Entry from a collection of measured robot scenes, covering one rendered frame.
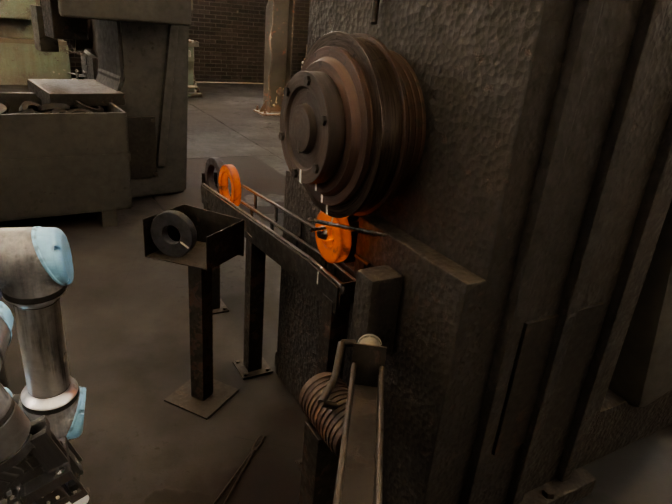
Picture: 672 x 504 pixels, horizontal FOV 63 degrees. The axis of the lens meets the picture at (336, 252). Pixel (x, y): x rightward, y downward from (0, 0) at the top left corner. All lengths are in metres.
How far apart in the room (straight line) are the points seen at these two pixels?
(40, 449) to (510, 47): 1.04
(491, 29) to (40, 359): 1.15
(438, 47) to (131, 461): 1.56
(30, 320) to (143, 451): 0.91
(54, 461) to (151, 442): 1.25
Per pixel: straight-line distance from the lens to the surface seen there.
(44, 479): 0.84
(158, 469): 1.98
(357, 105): 1.30
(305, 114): 1.38
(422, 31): 1.41
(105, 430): 2.15
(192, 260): 1.88
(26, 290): 1.19
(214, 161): 2.50
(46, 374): 1.33
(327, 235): 1.52
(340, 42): 1.42
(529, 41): 1.16
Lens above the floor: 1.37
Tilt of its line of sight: 23 degrees down
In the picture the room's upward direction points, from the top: 5 degrees clockwise
